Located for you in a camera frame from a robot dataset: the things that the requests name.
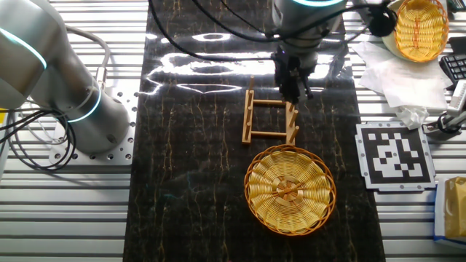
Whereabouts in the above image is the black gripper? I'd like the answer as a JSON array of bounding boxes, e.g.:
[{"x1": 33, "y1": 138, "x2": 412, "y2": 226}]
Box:
[{"x1": 275, "y1": 54, "x2": 315, "y2": 106}]

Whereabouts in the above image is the round yellow woven basket dish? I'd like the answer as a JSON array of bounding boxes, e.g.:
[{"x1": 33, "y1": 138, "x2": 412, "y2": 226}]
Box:
[{"x1": 243, "y1": 144, "x2": 336, "y2": 237}]

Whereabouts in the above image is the wooden dish rack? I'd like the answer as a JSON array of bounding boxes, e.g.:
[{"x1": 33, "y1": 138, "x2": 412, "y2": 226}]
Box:
[{"x1": 242, "y1": 75, "x2": 300, "y2": 146}]

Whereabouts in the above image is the white bowl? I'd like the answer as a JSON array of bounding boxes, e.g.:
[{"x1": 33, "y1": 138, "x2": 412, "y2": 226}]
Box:
[{"x1": 382, "y1": 0, "x2": 449, "y2": 62}]

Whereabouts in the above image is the flat white paper sheet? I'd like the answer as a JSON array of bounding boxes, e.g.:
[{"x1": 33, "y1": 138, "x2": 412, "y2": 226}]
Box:
[{"x1": 351, "y1": 39, "x2": 452, "y2": 110}]

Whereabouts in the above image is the crumpled white tissue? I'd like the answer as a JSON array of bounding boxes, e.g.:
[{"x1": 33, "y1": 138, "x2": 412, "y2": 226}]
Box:
[{"x1": 395, "y1": 105, "x2": 430, "y2": 130}]

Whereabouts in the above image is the black white marker board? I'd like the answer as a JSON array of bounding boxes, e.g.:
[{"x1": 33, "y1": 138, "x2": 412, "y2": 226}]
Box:
[{"x1": 355, "y1": 122, "x2": 437, "y2": 192}]

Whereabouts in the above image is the oval orange woven basket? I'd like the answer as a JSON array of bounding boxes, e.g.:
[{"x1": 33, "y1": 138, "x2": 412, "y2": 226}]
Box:
[{"x1": 395, "y1": 0, "x2": 450, "y2": 63}]

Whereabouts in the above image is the small grey clamp device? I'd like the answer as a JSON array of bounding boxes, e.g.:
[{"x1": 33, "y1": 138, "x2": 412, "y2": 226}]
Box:
[{"x1": 422, "y1": 111, "x2": 466, "y2": 135}]

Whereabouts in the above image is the black keyboard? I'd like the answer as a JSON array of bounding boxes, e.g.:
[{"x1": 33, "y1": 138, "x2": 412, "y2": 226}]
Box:
[{"x1": 438, "y1": 54, "x2": 466, "y2": 87}]

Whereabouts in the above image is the blue yellow box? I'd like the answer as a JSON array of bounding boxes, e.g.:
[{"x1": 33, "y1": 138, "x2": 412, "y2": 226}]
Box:
[{"x1": 433, "y1": 177, "x2": 466, "y2": 250}]

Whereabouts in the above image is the dark camera cable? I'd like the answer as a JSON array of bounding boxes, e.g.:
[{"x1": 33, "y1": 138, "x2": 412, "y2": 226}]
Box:
[{"x1": 191, "y1": 0, "x2": 387, "y2": 41}]

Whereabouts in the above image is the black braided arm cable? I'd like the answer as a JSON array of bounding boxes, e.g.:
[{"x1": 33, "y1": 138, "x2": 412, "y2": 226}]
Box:
[{"x1": 147, "y1": 0, "x2": 277, "y2": 63}]

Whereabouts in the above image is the thick grey base cable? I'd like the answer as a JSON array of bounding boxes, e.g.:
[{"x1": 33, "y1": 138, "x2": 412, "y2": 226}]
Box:
[{"x1": 65, "y1": 25, "x2": 112, "y2": 90}]

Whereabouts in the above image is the thin black cable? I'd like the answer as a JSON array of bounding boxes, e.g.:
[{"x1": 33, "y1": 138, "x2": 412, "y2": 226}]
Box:
[{"x1": 0, "y1": 107, "x2": 77, "y2": 172}]

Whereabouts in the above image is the thin white cable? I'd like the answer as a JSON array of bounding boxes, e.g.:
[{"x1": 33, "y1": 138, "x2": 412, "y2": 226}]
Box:
[{"x1": 16, "y1": 92, "x2": 65, "y2": 148}]

